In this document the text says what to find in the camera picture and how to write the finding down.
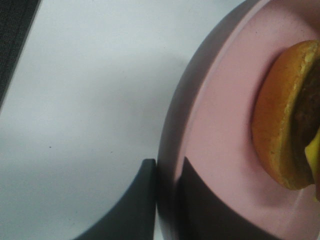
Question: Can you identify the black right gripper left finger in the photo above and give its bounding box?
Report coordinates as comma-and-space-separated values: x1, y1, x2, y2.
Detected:
77, 159, 157, 240

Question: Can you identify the burger with lettuce and tomato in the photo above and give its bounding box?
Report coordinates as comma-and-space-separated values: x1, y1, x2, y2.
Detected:
251, 40, 320, 190

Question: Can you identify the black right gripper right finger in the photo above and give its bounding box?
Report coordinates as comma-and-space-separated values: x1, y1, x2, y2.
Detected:
176, 158, 277, 240

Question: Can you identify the pink round plate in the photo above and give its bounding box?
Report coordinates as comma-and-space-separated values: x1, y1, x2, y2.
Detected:
157, 0, 320, 240

